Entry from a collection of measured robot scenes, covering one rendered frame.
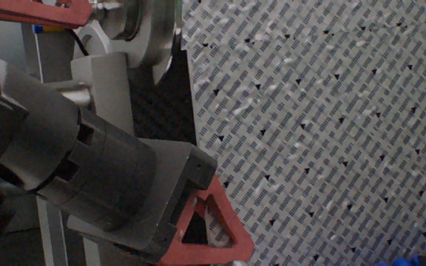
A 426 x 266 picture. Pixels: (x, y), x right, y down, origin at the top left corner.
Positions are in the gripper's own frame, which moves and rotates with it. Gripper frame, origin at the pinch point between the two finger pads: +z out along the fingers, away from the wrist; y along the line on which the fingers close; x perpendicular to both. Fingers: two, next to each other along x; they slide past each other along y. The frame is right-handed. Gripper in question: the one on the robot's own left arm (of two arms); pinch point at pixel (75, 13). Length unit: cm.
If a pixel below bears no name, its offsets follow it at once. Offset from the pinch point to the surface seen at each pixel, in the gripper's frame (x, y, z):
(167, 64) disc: -1.4, 5.9, 5.6
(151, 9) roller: 1.0, 6.7, 2.8
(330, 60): 3.6, 9.1, 14.6
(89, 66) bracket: -2.8, 0.3, 2.4
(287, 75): 1.2, 8.9, 12.3
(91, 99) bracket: -4.7, -0.2, 3.7
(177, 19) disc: 0.8, 8.3, 4.1
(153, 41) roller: -0.4, 5.4, 4.2
